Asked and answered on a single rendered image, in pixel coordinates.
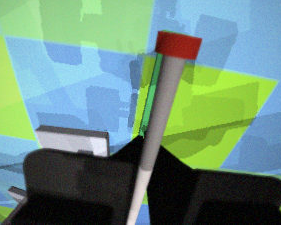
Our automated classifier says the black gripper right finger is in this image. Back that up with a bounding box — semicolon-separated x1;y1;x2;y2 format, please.
146;145;281;225

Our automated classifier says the grey pin with red cap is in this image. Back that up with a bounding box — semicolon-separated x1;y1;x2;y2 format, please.
127;31;202;225

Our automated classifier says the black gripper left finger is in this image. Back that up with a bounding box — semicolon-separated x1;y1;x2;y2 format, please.
23;135;144;225

